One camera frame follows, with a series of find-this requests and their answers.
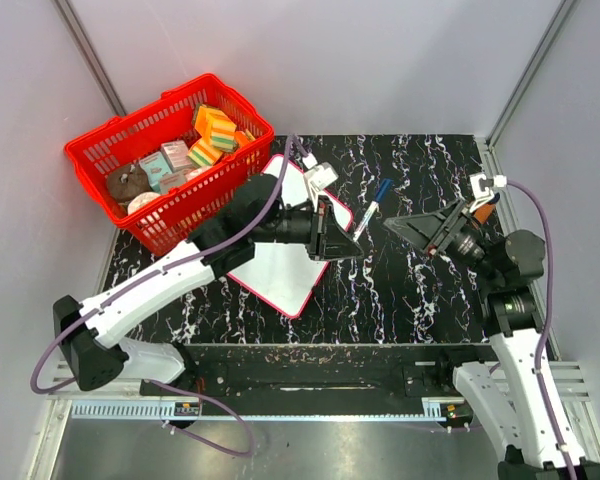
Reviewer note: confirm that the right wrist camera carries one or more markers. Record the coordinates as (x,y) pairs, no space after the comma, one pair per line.
(485,189)

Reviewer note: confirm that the striped sponge lower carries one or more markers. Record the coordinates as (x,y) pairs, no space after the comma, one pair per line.
(204,154)

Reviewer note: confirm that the blue capped whiteboard marker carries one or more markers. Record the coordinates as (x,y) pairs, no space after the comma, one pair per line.
(384,187)

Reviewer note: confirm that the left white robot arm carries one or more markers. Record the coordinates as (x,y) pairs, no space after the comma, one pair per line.
(93,333)

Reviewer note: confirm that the red plastic shopping basket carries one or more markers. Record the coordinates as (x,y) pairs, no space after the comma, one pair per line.
(162,223)

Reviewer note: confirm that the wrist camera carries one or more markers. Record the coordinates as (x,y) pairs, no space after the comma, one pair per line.
(318,175)
(485,189)

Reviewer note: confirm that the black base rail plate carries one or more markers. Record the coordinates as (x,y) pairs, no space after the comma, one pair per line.
(322,380)

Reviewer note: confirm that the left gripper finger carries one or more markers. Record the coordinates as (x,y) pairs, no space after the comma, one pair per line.
(339,248)
(337,220)

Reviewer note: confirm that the pink small box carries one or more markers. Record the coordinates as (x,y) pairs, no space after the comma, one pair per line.
(176,154)

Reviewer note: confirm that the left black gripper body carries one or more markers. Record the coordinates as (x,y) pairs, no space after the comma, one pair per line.
(304,227)

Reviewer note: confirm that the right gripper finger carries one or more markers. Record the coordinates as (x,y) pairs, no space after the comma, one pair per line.
(422,235)
(443,216)

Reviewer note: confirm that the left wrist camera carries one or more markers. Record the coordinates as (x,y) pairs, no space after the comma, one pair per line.
(318,175)

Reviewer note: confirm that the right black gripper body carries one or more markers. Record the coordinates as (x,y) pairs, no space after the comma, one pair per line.
(471,247)

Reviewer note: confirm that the striped sponge stack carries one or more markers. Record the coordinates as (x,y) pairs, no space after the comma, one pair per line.
(215,127)

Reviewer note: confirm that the pink box lower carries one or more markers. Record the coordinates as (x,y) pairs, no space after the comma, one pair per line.
(172,181)

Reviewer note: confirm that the pink round pastry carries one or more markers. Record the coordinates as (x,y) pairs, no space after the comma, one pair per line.
(141,201)

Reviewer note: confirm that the brown round bread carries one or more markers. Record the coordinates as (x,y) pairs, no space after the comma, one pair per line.
(127,182)

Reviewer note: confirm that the pink framed whiteboard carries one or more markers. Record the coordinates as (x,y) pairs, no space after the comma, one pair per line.
(282,275)

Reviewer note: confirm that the teal small box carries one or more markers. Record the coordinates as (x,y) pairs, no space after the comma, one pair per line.
(156,167)

